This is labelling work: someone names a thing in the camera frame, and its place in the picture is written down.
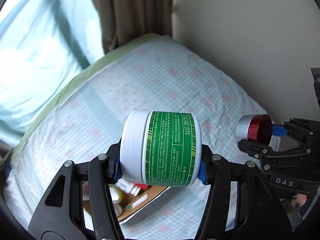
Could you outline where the white pill bottle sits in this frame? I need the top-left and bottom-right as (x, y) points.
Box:
(116, 179), (132, 194)

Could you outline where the light blue sheer curtain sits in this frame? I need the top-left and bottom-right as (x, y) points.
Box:
(1, 0), (104, 145)

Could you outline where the green-labelled white jar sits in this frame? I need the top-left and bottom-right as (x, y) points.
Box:
(119, 111), (202, 187)

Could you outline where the red Marubi box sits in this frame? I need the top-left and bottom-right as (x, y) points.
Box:
(130, 183), (149, 196)

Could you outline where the checkered floral bed sheet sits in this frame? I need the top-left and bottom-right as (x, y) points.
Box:
(4, 35), (265, 228)

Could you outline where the yellow tape roll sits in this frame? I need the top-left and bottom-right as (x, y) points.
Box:
(109, 185), (123, 217)

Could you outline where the open cardboard box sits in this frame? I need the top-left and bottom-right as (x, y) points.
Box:
(83, 182), (172, 225)

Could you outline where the red and silver jar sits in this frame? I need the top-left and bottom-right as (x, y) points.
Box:
(235, 114), (272, 145)

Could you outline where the person's right hand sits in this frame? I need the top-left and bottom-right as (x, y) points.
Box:
(297, 193), (312, 209)

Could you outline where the brown right curtain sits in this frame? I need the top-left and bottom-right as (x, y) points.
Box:
(92, 0), (173, 53)

